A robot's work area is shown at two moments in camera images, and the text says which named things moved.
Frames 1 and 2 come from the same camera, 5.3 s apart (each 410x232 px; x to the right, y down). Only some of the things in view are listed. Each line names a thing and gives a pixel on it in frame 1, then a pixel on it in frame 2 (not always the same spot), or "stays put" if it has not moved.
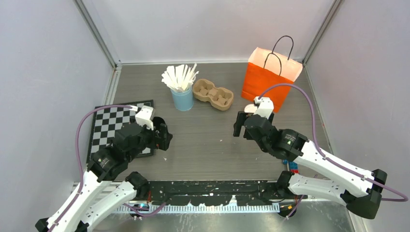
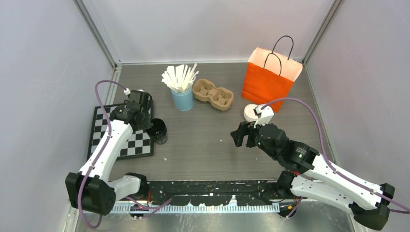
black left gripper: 158,141 to 147,123
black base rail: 217,192 stays put
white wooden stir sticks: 180,78 stays put
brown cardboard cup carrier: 221,98 stays put
